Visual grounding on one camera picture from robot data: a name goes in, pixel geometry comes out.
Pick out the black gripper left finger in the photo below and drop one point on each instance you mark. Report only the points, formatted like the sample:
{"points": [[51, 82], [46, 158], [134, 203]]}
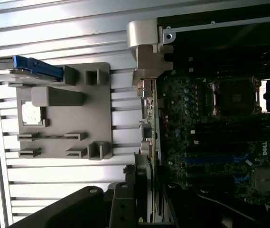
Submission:
{"points": [[77, 209]]}

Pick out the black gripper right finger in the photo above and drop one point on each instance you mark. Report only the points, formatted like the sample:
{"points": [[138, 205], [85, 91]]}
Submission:
{"points": [[196, 213]]}

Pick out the green RAM stick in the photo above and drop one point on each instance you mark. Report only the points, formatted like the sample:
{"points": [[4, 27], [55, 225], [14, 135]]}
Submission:
{"points": [[49, 137]]}

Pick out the grey chipset heatsink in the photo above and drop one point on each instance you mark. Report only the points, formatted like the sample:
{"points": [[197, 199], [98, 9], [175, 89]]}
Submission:
{"points": [[267, 179]]}

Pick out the green motherboard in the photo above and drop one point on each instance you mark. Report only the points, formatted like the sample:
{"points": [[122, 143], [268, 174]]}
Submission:
{"points": [[179, 114]]}

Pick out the grey plastic parts rack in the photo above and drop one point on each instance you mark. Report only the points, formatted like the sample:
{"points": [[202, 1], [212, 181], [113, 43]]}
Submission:
{"points": [[96, 107]]}

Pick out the silver CPU chip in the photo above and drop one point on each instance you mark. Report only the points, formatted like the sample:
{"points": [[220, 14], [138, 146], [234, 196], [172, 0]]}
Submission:
{"points": [[31, 115]]}

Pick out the CPU socket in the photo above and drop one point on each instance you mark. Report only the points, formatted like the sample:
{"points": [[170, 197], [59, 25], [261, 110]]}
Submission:
{"points": [[234, 97]]}

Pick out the blue disk carrier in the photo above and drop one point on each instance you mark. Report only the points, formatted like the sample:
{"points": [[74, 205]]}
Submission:
{"points": [[37, 65]]}

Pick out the open black PC case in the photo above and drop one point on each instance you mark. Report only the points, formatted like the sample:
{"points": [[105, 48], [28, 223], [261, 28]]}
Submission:
{"points": [[142, 33]]}

